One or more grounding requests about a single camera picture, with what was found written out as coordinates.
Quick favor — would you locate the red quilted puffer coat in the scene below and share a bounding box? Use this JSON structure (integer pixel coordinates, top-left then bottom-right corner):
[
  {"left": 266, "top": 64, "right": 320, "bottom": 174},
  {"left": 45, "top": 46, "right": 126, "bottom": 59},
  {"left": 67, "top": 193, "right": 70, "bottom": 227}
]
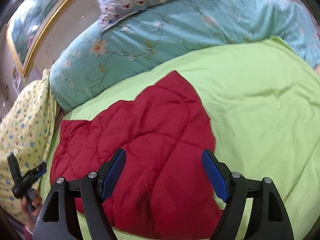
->
[{"left": 50, "top": 71, "right": 222, "bottom": 239}]

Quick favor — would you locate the person left hand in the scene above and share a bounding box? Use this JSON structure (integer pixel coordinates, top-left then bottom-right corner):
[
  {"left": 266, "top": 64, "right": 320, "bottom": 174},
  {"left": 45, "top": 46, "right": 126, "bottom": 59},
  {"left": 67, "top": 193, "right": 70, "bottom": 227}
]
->
[{"left": 20, "top": 189, "right": 43, "bottom": 233}]

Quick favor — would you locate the yellow cartoon print quilt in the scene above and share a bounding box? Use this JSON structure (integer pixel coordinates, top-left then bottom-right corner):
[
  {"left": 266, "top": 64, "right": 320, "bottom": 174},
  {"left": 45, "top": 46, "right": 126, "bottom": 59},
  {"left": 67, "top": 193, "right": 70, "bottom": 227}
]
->
[{"left": 0, "top": 69, "right": 57, "bottom": 223}]

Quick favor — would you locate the teal floral comforter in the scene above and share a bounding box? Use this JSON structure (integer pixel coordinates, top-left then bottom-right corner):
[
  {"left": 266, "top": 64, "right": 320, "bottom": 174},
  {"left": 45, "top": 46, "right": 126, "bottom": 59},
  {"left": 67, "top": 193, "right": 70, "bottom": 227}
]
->
[{"left": 49, "top": 0, "right": 319, "bottom": 112}]

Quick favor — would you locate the gold framed landscape painting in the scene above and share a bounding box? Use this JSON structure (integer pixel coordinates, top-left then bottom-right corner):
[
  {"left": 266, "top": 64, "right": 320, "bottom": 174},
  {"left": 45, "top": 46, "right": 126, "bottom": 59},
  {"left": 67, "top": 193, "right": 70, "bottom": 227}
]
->
[{"left": 6, "top": 0, "right": 75, "bottom": 77}]

